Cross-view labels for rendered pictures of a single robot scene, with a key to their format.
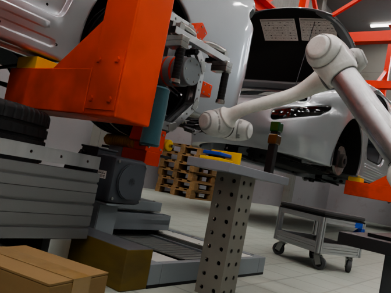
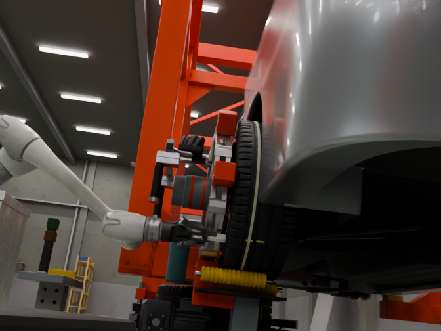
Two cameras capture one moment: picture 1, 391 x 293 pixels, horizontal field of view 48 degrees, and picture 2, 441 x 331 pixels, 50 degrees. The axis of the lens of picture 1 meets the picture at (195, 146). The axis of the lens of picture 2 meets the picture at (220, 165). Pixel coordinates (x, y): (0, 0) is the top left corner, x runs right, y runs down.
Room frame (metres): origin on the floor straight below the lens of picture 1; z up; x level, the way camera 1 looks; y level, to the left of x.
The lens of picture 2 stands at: (3.54, -1.07, 0.36)
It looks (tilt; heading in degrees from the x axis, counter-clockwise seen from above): 18 degrees up; 138
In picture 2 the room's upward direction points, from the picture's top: 6 degrees clockwise
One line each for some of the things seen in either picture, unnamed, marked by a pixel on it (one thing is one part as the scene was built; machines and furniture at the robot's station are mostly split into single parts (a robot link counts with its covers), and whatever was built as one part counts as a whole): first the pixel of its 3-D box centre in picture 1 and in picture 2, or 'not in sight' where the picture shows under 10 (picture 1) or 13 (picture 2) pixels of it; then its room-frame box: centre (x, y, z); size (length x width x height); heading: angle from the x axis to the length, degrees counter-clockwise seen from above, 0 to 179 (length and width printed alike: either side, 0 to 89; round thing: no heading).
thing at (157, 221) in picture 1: (109, 213); not in sight; (2.19, 0.35, 0.13); 0.50 x 0.36 x 0.10; 142
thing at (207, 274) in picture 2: (151, 143); (233, 277); (2.24, 0.22, 0.51); 0.29 x 0.06 x 0.06; 52
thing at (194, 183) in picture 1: (196, 172); not in sight; (8.35, -0.12, 0.46); 1.29 x 0.88 x 0.92; 143
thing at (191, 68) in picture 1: (175, 71); (197, 192); (2.04, 0.16, 0.85); 0.21 x 0.14 x 0.14; 52
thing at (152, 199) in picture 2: (223, 87); (157, 182); (2.07, -0.07, 0.83); 0.04 x 0.04 x 0.16
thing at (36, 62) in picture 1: (41, 67); not in sight; (1.80, 0.68, 0.71); 0.14 x 0.14 x 0.05; 52
